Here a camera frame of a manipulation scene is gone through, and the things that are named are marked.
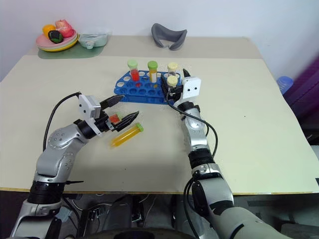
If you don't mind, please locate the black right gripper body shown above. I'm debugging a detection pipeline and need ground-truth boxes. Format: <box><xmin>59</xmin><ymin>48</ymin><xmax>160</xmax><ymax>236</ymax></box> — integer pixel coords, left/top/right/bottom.
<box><xmin>165</xmin><ymin>85</ymin><xmax>184</xmax><ymax>102</ymax></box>

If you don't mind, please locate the orange toy fruit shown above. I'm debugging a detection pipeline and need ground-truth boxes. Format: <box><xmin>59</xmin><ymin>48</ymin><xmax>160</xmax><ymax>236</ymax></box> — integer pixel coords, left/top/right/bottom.
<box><xmin>42</xmin><ymin>24</ymin><xmax>56</xmax><ymax>38</ymax></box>

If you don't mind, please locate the yellow test tube green cap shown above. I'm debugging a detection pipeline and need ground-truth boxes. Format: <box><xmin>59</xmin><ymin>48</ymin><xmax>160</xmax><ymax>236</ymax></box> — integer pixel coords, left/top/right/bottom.
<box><xmin>147</xmin><ymin>60</ymin><xmax>159</xmax><ymax>84</ymax></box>

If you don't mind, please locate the orange test tube green cap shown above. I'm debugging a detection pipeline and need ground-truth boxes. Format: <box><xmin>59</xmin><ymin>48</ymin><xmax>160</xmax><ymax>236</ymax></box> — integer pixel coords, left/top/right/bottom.
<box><xmin>110</xmin><ymin>122</ymin><xmax>145</xmax><ymax>149</ymax></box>

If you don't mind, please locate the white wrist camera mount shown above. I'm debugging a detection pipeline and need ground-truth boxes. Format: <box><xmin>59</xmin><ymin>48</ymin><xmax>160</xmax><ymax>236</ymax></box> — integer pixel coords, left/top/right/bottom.
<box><xmin>181</xmin><ymin>76</ymin><xmax>202</xmax><ymax>101</ymax></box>
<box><xmin>77</xmin><ymin>94</ymin><xmax>104</xmax><ymax>136</ymax></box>

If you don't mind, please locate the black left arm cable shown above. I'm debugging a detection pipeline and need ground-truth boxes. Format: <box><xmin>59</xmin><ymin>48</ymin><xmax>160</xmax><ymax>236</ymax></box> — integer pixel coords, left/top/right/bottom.
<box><xmin>42</xmin><ymin>92</ymin><xmax>82</xmax><ymax>150</ymax></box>

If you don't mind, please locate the stack of pastel plates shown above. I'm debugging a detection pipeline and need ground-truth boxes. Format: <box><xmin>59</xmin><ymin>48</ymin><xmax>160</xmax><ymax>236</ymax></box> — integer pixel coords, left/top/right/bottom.
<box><xmin>36</xmin><ymin>33</ymin><xmax>79</xmax><ymax>51</ymax></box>

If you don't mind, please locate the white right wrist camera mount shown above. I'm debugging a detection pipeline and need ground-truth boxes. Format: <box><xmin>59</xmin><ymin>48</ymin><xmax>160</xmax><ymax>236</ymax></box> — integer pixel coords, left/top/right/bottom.
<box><xmin>181</xmin><ymin>76</ymin><xmax>202</xmax><ymax>101</ymax></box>

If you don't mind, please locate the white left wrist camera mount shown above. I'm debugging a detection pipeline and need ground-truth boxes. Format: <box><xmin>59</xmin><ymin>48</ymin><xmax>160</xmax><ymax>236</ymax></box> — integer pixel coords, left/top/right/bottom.
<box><xmin>77</xmin><ymin>94</ymin><xmax>104</xmax><ymax>136</ymax></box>

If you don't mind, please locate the blue water bottle cap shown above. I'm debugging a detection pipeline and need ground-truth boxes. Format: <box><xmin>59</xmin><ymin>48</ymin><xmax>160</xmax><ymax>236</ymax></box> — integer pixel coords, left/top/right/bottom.
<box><xmin>277</xmin><ymin>75</ymin><xmax>295</xmax><ymax>95</ymax></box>

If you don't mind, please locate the grey foam face pad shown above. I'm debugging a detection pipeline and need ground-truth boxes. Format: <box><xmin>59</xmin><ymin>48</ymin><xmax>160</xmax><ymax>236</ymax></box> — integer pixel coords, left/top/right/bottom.
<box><xmin>151</xmin><ymin>22</ymin><xmax>188</xmax><ymax>51</ymax></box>

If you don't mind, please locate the pink toy peach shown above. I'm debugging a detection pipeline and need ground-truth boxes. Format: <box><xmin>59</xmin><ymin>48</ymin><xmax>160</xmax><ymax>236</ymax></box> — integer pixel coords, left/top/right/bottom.
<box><xmin>55</xmin><ymin>19</ymin><xmax>74</xmax><ymax>38</ymax></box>

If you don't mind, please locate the pink plate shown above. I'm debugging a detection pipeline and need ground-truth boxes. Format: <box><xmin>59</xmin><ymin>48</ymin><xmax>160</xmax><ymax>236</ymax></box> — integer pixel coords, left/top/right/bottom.
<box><xmin>35</xmin><ymin>30</ymin><xmax>77</xmax><ymax>48</ymax></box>

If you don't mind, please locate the clear test tube cream cap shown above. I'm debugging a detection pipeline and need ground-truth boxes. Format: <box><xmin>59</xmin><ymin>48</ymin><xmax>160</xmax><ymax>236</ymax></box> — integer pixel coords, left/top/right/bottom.
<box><xmin>166</xmin><ymin>75</ymin><xmax>178</xmax><ymax>88</ymax></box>
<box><xmin>167</xmin><ymin>62</ymin><xmax>181</xmax><ymax>78</ymax></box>

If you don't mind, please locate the yellow plate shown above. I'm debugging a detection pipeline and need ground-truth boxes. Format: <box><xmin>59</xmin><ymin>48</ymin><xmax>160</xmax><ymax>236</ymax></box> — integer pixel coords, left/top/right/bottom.
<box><xmin>38</xmin><ymin>36</ymin><xmax>80</xmax><ymax>53</ymax></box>

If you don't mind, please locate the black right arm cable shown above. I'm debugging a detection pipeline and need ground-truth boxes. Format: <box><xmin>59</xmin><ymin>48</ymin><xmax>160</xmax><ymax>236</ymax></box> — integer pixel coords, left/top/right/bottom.
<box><xmin>166</xmin><ymin>98</ymin><xmax>219</xmax><ymax>161</ymax></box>

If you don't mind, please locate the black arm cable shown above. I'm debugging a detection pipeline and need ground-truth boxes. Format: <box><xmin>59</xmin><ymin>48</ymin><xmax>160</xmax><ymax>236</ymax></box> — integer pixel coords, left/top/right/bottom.
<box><xmin>166</xmin><ymin>98</ymin><xmax>219</xmax><ymax>161</ymax></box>
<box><xmin>42</xmin><ymin>92</ymin><xmax>82</xmax><ymax>150</ymax></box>

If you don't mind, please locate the blue test tube rack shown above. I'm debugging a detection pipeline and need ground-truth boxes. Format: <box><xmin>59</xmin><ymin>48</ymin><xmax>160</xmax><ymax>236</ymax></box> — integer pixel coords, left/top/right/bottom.
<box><xmin>113</xmin><ymin>70</ymin><xmax>184</xmax><ymax>104</ymax></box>

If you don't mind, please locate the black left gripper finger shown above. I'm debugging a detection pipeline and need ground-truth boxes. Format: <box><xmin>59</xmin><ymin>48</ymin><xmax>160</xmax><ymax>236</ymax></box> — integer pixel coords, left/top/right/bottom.
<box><xmin>100</xmin><ymin>94</ymin><xmax>125</xmax><ymax>110</ymax></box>
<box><xmin>112</xmin><ymin>111</ymin><xmax>140</xmax><ymax>132</ymax></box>

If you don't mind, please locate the black and green toy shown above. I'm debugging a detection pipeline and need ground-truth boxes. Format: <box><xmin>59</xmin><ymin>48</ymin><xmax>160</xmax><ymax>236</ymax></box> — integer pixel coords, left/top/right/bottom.
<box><xmin>47</xmin><ymin>30</ymin><xmax>64</xmax><ymax>44</ymax></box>

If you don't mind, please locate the green table mat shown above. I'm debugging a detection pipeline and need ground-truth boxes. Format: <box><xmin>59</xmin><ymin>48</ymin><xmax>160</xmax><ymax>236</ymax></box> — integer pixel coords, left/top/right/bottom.
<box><xmin>37</xmin><ymin>41</ymin><xmax>106</xmax><ymax>60</ymax></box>

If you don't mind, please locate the red test tube green cap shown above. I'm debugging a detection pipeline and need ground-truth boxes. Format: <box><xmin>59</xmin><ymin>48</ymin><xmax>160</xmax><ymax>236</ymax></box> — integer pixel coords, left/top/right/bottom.
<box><xmin>127</xmin><ymin>59</ymin><xmax>141</xmax><ymax>82</ymax></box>
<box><xmin>109</xmin><ymin>113</ymin><xmax>123</xmax><ymax>124</ymax></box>

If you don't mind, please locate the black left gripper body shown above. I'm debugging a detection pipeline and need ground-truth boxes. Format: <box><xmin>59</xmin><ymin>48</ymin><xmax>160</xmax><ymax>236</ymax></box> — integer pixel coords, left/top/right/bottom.
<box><xmin>96</xmin><ymin>111</ymin><xmax>118</xmax><ymax>134</ymax></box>

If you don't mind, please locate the purple fabric object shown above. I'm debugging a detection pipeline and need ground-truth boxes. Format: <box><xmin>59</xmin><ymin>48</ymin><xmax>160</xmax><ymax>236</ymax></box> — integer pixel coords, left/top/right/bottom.
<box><xmin>284</xmin><ymin>58</ymin><xmax>319</xmax><ymax>120</ymax></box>

